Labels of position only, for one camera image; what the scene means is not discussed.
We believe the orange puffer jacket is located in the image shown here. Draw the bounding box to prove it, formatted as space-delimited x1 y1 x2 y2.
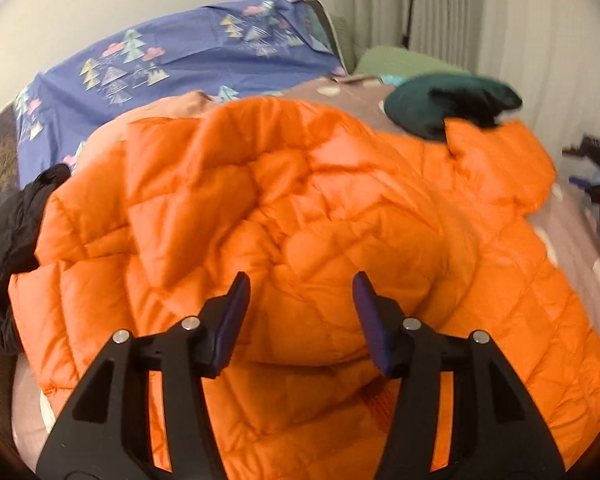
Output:
8 95 600 480

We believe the mauve polka dot bedspread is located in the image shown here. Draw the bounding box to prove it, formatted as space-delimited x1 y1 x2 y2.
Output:
9 72 600 461

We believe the white curtain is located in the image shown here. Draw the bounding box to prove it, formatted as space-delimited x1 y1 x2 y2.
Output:
335 0 600 156

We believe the dark green folded garment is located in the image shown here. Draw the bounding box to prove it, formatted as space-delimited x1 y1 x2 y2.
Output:
384 73 522 143

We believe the black jacket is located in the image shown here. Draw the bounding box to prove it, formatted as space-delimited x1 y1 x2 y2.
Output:
0 164 71 356

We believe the green pillow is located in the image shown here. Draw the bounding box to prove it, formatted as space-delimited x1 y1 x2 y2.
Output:
354 46 468 78

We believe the green headboard cushion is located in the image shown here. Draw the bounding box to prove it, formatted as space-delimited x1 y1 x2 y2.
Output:
328 14 356 73

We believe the blue tree print sheet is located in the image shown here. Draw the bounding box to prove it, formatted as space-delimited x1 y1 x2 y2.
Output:
14 0 346 185

